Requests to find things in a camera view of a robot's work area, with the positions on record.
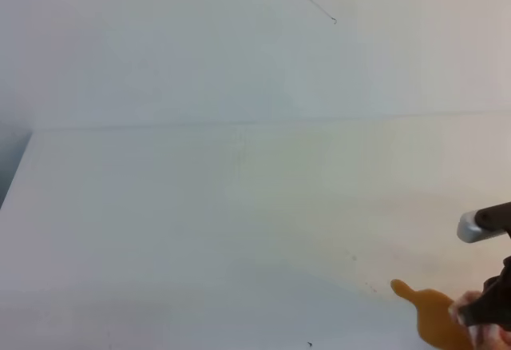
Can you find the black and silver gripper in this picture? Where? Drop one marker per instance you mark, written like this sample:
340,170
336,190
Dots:
493,305

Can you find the pink stained rag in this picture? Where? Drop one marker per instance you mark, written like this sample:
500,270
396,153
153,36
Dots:
482,337

